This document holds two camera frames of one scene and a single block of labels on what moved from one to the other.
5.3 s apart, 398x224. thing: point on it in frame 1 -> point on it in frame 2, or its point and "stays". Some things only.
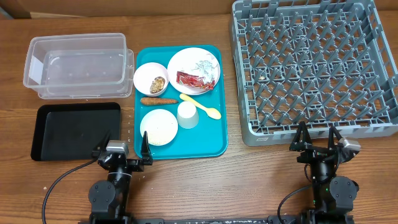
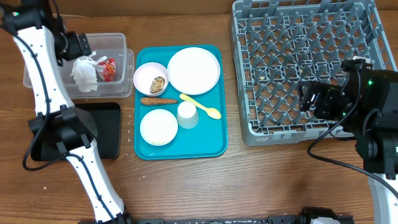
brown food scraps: [157, 84] stays
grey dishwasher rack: [326, 63] stays
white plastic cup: [188, 117] stays
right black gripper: [303, 140] -> [324, 92]
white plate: [193, 71] stays
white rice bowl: [160, 125] stays
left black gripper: [137, 166] -> [76, 50]
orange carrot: [153, 101] stays
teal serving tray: [180, 101] stays
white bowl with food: [144, 76] stays
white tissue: [206, 69] -> [84, 72]
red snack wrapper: [185, 78] -> [106, 70]
